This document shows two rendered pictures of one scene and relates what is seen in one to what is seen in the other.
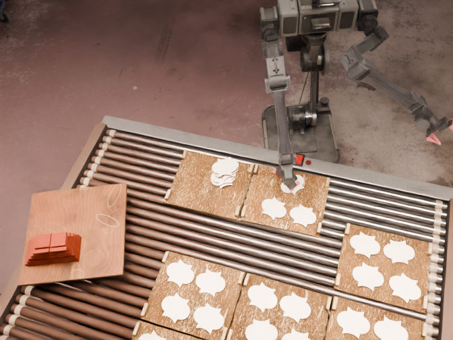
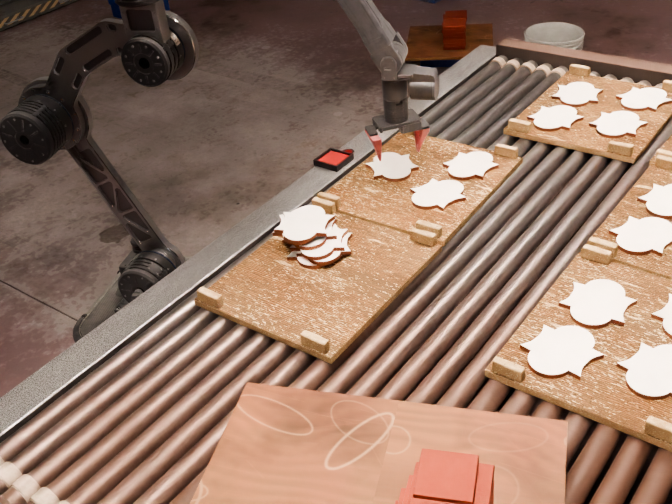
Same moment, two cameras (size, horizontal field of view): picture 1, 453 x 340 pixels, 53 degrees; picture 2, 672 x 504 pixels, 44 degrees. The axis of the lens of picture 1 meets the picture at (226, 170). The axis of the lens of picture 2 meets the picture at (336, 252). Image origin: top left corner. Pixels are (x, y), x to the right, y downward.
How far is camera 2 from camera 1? 201 cm
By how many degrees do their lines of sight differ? 53
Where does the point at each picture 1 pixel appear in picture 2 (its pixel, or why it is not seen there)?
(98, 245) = not seen: hidden behind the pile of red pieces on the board
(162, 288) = (598, 393)
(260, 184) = (368, 204)
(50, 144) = not seen: outside the picture
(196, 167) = (260, 288)
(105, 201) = (285, 439)
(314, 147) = not seen: hidden behind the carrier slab
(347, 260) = (579, 138)
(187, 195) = (333, 312)
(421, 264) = (602, 82)
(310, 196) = (430, 153)
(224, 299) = (643, 290)
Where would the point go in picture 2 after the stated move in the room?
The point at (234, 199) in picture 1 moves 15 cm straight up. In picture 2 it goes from (386, 242) to (382, 183)
